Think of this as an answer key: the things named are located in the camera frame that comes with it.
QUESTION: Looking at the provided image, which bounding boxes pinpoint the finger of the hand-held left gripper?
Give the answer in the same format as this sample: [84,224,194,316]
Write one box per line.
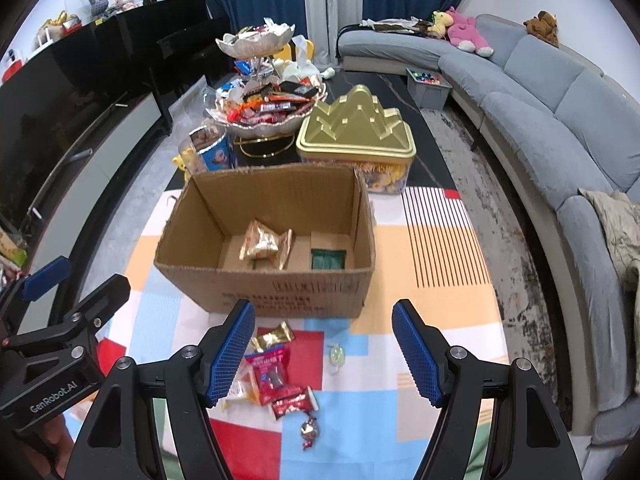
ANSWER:
[0,256,72,323]
[7,275,132,361]

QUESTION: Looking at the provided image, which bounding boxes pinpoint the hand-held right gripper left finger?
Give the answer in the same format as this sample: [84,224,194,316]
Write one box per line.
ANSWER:
[65,299,257,480]

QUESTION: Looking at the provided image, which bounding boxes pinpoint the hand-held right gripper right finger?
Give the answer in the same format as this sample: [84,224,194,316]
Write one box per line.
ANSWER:
[391,299,583,480]

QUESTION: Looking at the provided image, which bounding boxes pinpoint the small gold snack packet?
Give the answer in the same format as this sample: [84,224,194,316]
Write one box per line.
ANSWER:
[250,321,296,356]

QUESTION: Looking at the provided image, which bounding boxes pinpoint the white and yellow snack packet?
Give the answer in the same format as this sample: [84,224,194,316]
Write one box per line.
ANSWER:
[220,365,261,413]

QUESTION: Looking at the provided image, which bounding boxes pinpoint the red snack packet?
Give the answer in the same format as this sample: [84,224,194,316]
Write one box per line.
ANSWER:
[244,345,291,406]

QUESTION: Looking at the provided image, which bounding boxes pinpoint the pale green candy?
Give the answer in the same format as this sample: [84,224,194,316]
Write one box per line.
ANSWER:
[327,342,348,376]

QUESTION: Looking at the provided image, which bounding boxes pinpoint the red and silver candy packet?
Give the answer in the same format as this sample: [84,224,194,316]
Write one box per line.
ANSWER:
[270,386,321,421]

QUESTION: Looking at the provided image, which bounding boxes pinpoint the brown cardboard box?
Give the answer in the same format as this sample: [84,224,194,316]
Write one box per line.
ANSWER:
[153,164,377,319]

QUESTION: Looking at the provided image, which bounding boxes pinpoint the foil candy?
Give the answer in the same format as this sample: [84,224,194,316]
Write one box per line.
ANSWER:
[299,410,321,452]

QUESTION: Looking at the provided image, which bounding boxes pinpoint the pile of wrapped snacks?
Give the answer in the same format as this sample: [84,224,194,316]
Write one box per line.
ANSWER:
[205,60,326,126]

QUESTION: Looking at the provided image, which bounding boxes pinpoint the person's left hand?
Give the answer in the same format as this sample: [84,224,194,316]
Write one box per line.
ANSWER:
[17,410,76,480]

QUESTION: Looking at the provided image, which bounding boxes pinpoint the printed paper box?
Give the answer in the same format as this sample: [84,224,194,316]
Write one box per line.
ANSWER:
[0,225,28,281]

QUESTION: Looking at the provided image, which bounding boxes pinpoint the large gold foil snack bag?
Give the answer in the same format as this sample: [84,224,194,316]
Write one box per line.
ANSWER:
[239,218,281,261]

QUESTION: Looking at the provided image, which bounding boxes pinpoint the colourful patchwork tablecloth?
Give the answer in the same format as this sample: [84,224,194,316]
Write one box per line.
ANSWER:
[70,187,511,480]

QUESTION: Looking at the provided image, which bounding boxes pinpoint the narrow gold foil snack bag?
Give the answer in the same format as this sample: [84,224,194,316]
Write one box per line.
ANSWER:
[270,230,295,271]

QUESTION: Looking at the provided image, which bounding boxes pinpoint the dark green flat packet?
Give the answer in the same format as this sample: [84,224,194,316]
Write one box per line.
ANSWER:
[310,248,347,270]

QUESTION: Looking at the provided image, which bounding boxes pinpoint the black flat television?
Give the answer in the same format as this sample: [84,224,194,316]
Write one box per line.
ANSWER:
[0,25,151,221]

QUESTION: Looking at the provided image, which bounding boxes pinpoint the yellow bear figurine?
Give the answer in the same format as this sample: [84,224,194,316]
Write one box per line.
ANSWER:
[171,152,193,181]

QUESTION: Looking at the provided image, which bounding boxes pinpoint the grey tv console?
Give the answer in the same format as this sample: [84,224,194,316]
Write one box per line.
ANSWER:
[0,91,173,311]

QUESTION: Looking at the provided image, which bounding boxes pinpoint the grey patterned rug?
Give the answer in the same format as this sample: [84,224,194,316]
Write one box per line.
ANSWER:
[420,105,576,431]

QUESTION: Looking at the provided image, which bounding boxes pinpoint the clear snack jar blue label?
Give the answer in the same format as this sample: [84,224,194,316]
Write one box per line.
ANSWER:
[178,125,238,181]

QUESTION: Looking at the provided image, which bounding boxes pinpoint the white and red gadget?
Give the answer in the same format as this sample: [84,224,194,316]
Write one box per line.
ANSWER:
[2,49,25,83]

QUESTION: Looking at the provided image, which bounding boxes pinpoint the silver tiered snack dish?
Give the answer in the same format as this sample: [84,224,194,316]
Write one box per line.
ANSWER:
[202,22,328,158]

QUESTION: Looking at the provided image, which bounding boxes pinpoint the gold mountain lid snack container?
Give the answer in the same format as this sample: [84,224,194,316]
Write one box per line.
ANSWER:
[295,85,418,195]

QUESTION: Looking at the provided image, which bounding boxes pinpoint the beige quilted jacket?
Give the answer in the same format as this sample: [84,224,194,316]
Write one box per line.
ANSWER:
[578,187,640,291]

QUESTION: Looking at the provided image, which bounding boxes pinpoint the grey storage bin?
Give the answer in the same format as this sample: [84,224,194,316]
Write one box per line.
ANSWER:
[406,67,453,109]

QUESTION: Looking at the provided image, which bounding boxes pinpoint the gold and white ornament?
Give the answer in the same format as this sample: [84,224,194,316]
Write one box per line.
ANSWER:
[36,10,83,41]

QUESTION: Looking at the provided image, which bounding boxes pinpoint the grey corner sofa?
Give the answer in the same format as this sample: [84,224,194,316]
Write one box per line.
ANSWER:
[337,14,640,461]

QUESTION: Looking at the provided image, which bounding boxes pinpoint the black upright piano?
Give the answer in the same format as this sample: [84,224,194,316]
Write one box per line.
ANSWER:
[92,0,233,136]

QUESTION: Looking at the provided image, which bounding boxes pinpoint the white plastic bag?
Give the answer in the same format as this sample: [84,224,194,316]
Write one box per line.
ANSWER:
[280,57,336,83]

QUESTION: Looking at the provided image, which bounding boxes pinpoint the small heap of candies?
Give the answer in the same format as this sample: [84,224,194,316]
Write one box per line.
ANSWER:
[232,24,281,41]

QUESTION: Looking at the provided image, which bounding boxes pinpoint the yellow plastic chair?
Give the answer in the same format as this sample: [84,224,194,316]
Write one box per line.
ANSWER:
[272,35,316,63]

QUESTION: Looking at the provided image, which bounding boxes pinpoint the pink plush toy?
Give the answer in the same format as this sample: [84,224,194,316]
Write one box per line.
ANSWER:
[445,6,495,57]

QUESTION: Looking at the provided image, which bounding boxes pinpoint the clothes heap on sofa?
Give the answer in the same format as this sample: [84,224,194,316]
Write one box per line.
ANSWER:
[361,16,436,36]

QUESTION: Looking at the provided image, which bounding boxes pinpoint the yellow plush toy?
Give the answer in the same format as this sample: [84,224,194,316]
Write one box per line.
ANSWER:
[431,10,453,38]

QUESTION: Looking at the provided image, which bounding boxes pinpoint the brown plush toy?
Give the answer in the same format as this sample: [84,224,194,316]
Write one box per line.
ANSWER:
[523,11,560,48]

